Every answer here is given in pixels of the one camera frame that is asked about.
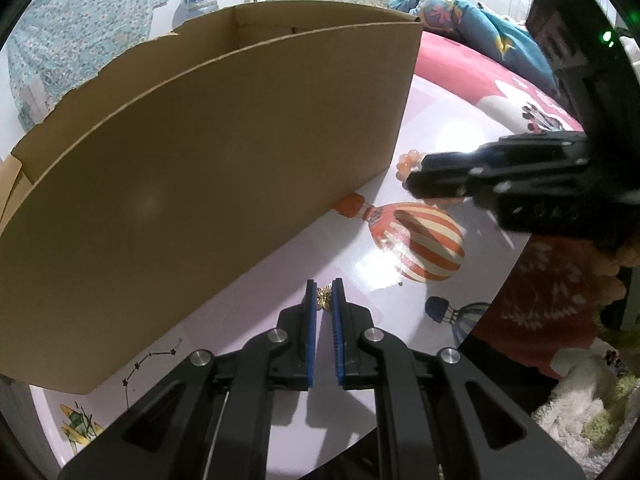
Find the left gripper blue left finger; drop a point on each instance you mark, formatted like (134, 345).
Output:
(293, 365)

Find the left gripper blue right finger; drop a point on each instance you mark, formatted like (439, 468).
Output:
(356, 358)

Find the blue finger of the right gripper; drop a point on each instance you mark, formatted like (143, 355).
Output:
(448, 183)
(464, 161)

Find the gold butterfly charm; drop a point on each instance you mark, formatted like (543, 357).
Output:
(324, 298)

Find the person's right hand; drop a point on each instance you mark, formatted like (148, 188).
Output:
(604, 268)

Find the pink floral bedsheet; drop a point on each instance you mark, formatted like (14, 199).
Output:
(502, 95)

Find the white round printed table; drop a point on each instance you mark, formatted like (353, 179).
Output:
(422, 271)

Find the blue patterned blanket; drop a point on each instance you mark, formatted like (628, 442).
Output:
(486, 32)

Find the brown cardboard box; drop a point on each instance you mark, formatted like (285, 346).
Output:
(186, 161)

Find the blue water jug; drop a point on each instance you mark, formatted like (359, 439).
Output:
(188, 9)

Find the teal patterned hanging cloth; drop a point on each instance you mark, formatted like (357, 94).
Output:
(58, 45)

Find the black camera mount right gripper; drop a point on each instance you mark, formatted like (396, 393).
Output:
(594, 73)

